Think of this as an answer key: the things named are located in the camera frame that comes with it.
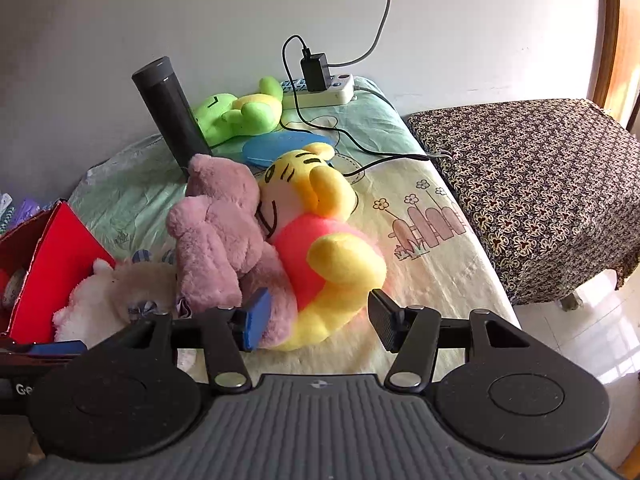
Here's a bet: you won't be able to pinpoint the pink plush bear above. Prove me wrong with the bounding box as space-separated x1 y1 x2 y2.
166 154 297 348

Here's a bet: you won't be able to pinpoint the white plush rabbit plaid ears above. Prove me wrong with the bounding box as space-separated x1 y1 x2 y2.
52 249 186 348

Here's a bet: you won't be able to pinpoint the yellow tiger plush toy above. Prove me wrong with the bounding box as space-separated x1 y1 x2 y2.
257 142 386 351

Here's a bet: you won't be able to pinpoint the cartoon print bed sheet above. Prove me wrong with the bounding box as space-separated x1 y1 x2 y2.
67 75 522 386

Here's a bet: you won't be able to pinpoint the blue oval case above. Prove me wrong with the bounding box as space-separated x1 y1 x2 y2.
242 130 330 169

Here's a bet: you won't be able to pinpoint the red cardboard box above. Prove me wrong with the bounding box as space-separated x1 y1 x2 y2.
1 202 115 344

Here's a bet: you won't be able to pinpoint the brown patterned covered stool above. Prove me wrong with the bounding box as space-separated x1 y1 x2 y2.
406 99 639 304

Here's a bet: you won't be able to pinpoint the green frog plush toy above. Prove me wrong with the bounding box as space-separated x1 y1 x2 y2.
193 76 283 148

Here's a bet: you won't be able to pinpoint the black cylindrical flask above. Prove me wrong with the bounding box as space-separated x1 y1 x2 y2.
131 56 210 178

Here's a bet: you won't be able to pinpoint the purple tissue pack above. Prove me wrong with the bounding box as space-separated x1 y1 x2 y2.
9 198 41 230

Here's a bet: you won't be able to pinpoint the white power strip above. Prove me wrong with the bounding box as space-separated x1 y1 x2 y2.
280 74 355 110

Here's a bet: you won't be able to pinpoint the black plug adapter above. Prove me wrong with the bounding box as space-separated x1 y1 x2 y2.
300 47 331 93

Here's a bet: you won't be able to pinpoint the black charger cable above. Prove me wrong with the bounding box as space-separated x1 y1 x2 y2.
280 34 452 178

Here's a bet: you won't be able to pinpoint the wooden door frame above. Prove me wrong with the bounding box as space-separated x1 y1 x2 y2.
588 0 639 133

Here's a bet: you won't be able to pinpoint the grey power strip cord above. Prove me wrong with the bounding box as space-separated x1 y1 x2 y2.
331 0 393 68

